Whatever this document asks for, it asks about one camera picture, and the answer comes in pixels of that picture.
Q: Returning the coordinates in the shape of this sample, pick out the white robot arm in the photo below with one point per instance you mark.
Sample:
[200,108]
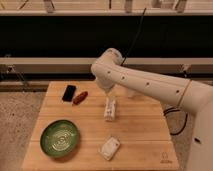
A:
[191,96]

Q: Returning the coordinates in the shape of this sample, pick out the white plastic cup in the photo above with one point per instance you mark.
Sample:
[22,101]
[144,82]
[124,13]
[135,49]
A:
[130,93]

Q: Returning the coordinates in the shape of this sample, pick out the black smartphone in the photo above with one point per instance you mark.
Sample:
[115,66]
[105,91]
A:
[69,93]

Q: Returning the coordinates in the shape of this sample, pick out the green ceramic plate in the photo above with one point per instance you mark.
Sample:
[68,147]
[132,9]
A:
[59,138]

